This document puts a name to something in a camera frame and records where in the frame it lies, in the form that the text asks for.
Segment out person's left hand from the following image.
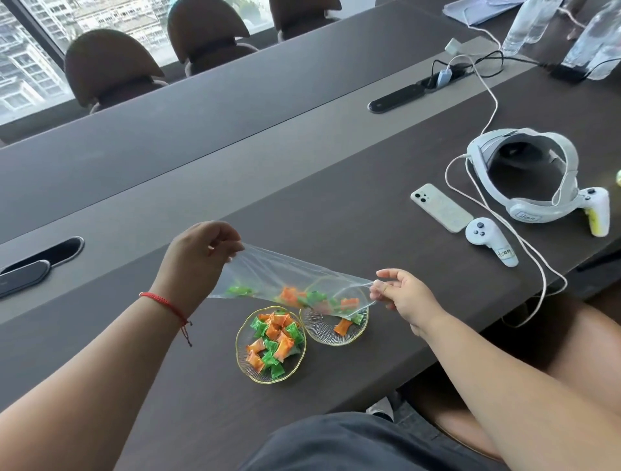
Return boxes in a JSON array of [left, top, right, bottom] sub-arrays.
[[154, 221, 246, 316]]

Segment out person's right hand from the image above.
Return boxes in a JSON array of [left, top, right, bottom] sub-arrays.
[[370, 268, 440, 338]]

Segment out clear plastic bag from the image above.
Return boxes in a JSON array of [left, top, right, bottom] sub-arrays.
[[209, 241, 378, 317]]

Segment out person's left forearm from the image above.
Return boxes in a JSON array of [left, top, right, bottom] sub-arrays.
[[0, 292, 195, 471]]

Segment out person's right forearm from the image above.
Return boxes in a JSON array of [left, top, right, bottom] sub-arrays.
[[411, 314, 621, 471]]

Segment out handful of wrapped candies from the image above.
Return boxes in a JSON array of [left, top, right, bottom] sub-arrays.
[[225, 284, 363, 316]]

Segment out white smartphone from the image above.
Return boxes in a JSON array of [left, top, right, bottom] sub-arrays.
[[410, 183, 474, 234]]

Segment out gold-rimmed glass plate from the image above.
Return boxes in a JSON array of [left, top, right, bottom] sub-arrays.
[[299, 279, 370, 347], [235, 306, 308, 385]]

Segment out pile of wrapped candies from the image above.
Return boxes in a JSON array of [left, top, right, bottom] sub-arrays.
[[246, 312, 305, 378]]

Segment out grey white shoe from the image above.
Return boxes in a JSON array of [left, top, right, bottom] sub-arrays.
[[365, 395, 409, 424]]

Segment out dark grey shorts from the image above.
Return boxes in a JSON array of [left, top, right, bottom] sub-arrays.
[[238, 411, 510, 471]]

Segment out black table socket hatch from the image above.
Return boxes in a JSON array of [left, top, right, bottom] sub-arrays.
[[367, 66, 474, 115], [0, 236, 86, 300]]

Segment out person's leg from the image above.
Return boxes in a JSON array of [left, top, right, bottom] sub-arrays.
[[502, 290, 621, 386]]

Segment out white VR headset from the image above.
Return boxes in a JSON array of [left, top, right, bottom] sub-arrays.
[[466, 128, 581, 225]]

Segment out white and yellow VR controller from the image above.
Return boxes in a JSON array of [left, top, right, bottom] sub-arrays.
[[577, 186, 611, 238]]

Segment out brown office chair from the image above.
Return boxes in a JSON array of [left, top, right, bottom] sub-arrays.
[[64, 28, 169, 115], [167, 0, 259, 78], [269, 0, 343, 42]]

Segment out black power adapter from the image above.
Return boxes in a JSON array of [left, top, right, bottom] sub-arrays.
[[550, 63, 589, 84]]

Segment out white papers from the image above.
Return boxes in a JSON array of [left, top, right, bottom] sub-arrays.
[[443, 0, 527, 26]]

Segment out clear plastic water bottle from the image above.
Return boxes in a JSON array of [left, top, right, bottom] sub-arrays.
[[501, 0, 564, 57], [562, 0, 621, 81]]

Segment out red string bracelet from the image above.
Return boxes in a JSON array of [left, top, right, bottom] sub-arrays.
[[139, 291, 193, 347]]

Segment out long white cable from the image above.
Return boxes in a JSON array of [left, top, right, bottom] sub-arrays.
[[444, 154, 568, 329]]

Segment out white charging cable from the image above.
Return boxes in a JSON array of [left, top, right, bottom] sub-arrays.
[[449, 53, 500, 142]]

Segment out white cable with adapter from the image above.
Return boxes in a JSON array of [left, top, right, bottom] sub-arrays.
[[444, 9, 503, 55]]

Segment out black cable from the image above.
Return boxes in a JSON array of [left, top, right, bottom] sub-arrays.
[[431, 50, 555, 79]]

